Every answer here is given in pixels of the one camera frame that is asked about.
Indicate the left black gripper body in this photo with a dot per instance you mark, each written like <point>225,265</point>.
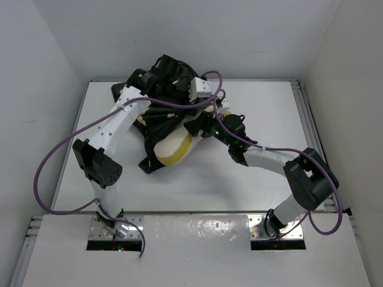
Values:
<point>173,94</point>

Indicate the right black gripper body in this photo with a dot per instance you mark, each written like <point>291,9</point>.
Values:
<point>218,131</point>

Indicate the cream yellow pillow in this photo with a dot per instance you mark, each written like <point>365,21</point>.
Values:
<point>179,143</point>

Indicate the black floral pillowcase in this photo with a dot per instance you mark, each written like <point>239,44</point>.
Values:
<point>157,121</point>

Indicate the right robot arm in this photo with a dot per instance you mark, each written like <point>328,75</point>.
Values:
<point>310,179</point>

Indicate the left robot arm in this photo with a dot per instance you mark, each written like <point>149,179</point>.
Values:
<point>95,154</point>

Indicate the white front cover board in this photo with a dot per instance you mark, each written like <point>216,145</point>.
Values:
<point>192,250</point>

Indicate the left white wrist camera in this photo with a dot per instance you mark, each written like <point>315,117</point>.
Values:
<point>199,88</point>

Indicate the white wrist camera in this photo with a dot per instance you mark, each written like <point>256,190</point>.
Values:
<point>223,106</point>
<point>199,88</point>

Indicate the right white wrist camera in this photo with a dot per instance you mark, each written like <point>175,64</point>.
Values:
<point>223,106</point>

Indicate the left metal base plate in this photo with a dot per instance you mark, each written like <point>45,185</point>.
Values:
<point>122,231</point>

